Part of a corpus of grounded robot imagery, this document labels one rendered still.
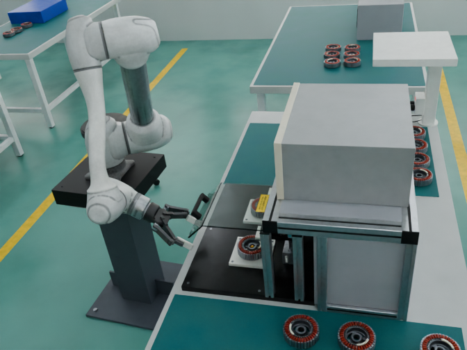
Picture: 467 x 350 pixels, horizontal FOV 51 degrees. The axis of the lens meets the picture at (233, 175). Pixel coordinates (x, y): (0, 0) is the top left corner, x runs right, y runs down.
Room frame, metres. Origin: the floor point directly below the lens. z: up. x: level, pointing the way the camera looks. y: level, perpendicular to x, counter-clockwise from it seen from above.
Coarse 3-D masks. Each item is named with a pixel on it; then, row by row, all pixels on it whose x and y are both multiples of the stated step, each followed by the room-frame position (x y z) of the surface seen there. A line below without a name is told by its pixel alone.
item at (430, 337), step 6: (426, 336) 0.92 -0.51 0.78; (432, 336) 0.91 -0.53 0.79; (438, 336) 0.91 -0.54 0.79; (444, 336) 0.91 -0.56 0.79; (420, 342) 0.90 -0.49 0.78; (426, 342) 0.89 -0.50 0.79; (432, 342) 0.90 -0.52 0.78; (438, 342) 0.90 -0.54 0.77; (444, 342) 0.89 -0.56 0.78; (450, 342) 0.89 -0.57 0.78; (456, 342) 0.88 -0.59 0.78; (420, 348) 0.88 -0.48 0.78; (426, 348) 0.87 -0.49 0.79; (438, 348) 0.88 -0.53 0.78; (444, 348) 0.87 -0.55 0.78; (450, 348) 0.87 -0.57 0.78; (456, 348) 0.86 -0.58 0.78
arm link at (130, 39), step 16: (128, 16) 1.77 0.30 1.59; (112, 32) 1.69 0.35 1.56; (128, 32) 1.70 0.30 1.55; (144, 32) 1.71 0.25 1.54; (112, 48) 1.68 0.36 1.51; (128, 48) 1.69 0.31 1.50; (144, 48) 1.71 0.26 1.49; (128, 64) 1.73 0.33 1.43; (144, 64) 1.77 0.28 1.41; (128, 80) 1.80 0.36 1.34; (144, 80) 1.82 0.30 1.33; (128, 96) 1.87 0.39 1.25; (144, 96) 1.86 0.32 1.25; (144, 112) 1.90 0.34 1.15; (128, 128) 1.97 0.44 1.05; (144, 128) 1.93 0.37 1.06; (160, 128) 1.98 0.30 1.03; (128, 144) 1.95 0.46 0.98; (144, 144) 1.96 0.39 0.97; (160, 144) 1.99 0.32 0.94
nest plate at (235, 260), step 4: (236, 240) 1.45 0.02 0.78; (272, 240) 1.42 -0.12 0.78; (236, 244) 1.42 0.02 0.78; (272, 244) 1.40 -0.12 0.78; (236, 248) 1.40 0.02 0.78; (272, 248) 1.38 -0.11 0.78; (236, 252) 1.38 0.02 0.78; (272, 252) 1.36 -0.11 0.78; (232, 256) 1.36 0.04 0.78; (236, 256) 1.36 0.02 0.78; (232, 260) 1.34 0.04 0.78; (236, 260) 1.33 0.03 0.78; (240, 260) 1.33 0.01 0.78; (244, 260) 1.33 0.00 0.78; (248, 260) 1.33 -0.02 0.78; (252, 260) 1.32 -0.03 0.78; (256, 260) 1.32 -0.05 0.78; (260, 260) 1.32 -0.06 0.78; (232, 264) 1.32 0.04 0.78; (236, 264) 1.32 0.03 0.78; (240, 264) 1.31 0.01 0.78; (244, 264) 1.31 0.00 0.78; (248, 264) 1.31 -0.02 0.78; (252, 264) 1.31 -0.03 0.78; (256, 264) 1.30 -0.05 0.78; (260, 264) 1.30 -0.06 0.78; (256, 268) 1.29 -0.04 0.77; (260, 268) 1.29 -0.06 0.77
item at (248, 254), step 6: (240, 240) 1.40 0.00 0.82; (246, 240) 1.40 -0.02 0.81; (252, 240) 1.40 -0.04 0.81; (258, 240) 1.39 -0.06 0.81; (240, 246) 1.37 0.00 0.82; (246, 246) 1.39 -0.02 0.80; (240, 252) 1.34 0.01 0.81; (246, 252) 1.33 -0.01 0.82; (252, 252) 1.33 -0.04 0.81; (258, 252) 1.33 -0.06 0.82; (246, 258) 1.33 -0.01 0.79; (252, 258) 1.32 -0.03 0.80; (258, 258) 1.32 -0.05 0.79
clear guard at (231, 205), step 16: (224, 192) 1.37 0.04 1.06; (240, 192) 1.36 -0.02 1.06; (256, 192) 1.35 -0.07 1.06; (208, 208) 1.30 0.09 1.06; (224, 208) 1.28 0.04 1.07; (240, 208) 1.27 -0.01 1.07; (208, 224) 1.21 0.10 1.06; (224, 224) 1.20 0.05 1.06; (240, 224) 1.19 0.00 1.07; (256, 224) 1.18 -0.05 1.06
